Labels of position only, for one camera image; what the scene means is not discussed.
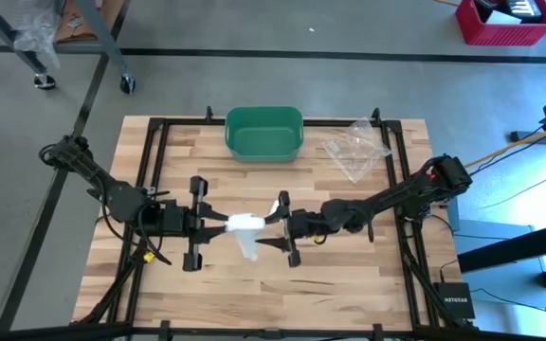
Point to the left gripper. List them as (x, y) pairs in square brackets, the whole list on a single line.
[(176, 218)]

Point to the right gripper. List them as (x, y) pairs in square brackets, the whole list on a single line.
[(306, 222)]

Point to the long clear plastic bag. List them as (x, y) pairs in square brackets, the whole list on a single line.
[(244, 221)]

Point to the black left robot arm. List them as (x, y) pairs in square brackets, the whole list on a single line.
[(116, 199)]

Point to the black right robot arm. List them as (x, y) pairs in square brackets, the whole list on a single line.
[(396, 194)]

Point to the green plastic basket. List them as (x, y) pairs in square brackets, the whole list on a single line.
[(263, 137)]

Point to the grey metal wheeled cart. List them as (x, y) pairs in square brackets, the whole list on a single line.
[(109, 45)]

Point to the black metal stand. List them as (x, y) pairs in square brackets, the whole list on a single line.
[(515, 246)]

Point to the brown cardboard box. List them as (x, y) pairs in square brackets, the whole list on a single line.
[(71, 23)]

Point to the crumpled clear plastic wrap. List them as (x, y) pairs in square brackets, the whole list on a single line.
[(36, 28)]

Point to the red plastic crate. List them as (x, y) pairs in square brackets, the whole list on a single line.
[(505, 33)]

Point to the black electronic device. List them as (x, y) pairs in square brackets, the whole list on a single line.
[(519, 7)]

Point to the black Netgear network switch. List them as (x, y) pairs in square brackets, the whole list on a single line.
[(454, 300)]

